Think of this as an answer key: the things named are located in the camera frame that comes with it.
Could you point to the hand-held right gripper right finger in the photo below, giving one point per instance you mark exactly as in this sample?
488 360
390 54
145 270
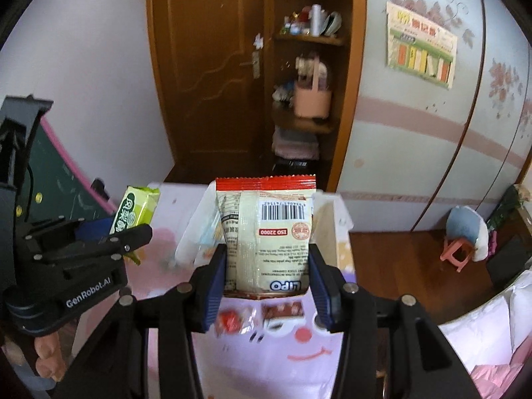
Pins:
323 295

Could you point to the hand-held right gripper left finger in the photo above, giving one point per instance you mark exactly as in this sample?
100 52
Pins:
214 293

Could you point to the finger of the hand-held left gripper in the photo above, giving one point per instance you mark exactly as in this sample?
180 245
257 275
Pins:
54 228
124 239

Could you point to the green snack packet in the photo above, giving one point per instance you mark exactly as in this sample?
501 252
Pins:
137 208

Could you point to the white storage box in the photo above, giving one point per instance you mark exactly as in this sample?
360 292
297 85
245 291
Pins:
328 232

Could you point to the cream snack packet red edge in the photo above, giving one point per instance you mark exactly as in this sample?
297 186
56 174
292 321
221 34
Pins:
266 253

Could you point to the person's left hand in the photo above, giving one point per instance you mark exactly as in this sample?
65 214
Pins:
50 361

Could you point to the red candy packet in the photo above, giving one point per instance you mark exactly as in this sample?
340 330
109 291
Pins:
232 320

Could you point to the small brown snack packet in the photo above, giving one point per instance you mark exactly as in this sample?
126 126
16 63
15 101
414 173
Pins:
282 314

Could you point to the black plastic clamp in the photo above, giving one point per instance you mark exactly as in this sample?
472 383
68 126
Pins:
100 191

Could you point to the pink printed tablecloth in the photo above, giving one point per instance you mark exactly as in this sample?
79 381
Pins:
257 365

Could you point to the dark box under towels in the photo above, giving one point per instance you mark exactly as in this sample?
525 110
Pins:
296 164

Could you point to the pink plastic stool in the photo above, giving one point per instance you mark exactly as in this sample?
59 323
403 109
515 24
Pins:
457 255

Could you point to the stack of folded towels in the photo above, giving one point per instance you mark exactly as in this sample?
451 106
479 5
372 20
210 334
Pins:
295 145

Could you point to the blue white cushion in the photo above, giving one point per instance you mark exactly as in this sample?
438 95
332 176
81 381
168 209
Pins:
465 224

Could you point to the white bed sheet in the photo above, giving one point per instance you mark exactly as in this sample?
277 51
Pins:
478 332

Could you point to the floral sliding wardrobe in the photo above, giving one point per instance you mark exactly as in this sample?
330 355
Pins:
415 153

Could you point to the brown wooden door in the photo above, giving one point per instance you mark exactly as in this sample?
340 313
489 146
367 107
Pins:
208 70

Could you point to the dark wooden nightstand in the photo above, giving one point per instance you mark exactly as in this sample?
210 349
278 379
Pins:
511 257

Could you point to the pink blanket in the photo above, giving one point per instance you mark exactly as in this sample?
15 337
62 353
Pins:
503 382

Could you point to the wooden corner shelf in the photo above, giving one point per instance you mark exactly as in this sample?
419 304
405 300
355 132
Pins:
349 91

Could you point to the small plush toys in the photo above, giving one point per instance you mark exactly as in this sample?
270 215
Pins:
283 93

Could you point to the white door hook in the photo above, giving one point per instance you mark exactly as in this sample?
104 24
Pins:
259 42

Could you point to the cluster of small jars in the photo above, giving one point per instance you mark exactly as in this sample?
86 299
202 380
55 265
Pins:
297 23

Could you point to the tall white bottle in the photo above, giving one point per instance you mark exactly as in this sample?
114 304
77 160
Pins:
316 20

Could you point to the green chalkboard with pink frame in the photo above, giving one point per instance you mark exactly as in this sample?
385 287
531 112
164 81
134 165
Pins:
62 183

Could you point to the wall poster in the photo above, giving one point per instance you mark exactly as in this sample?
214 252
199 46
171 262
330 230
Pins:
419 45

